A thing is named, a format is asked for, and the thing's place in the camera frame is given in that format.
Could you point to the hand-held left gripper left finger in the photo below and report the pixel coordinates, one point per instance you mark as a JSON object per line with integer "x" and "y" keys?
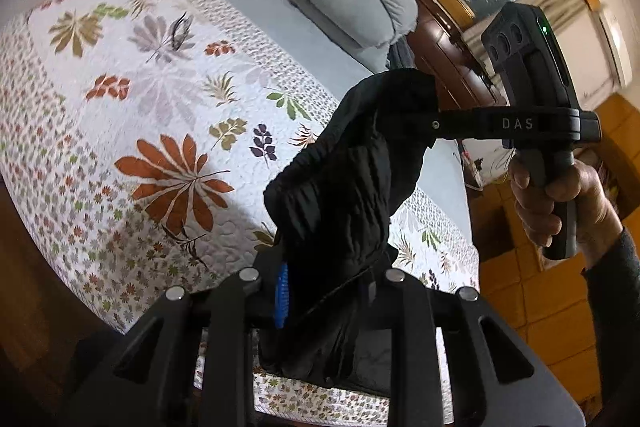
{"x": 281, "y": 297}

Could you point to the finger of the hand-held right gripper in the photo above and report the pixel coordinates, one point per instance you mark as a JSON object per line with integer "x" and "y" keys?
{"x": 465, "y": 124}

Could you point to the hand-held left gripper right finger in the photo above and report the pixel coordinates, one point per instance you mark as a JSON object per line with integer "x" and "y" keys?
{"x": 415, "y": 337}

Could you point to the black pants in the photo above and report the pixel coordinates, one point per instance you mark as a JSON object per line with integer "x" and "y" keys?
{"x": 340, "y": 187}

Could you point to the person's right forearm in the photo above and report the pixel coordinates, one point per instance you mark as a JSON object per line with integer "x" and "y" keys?
{"x": 617, "y": 332}

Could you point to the person's right hand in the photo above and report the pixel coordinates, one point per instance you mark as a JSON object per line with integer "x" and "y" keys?
{"x": 595, "y": 207}

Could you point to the beige curtain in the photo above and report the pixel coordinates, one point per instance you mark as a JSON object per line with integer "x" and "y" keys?
{"x": 565, "y": 2}

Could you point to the dark wooden headboard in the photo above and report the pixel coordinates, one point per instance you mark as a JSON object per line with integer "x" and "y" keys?
{"x": 440, "y": 52}

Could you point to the white air conditioner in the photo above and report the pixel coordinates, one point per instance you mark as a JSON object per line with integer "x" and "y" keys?
{"x": 616, "y": 47}

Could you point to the dark grey garment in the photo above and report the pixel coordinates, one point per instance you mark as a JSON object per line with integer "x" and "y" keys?
{"x": 401, "y": 57}

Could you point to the floral quilt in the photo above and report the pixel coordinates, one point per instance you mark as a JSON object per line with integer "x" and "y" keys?
{"x": 150, "y": 107}

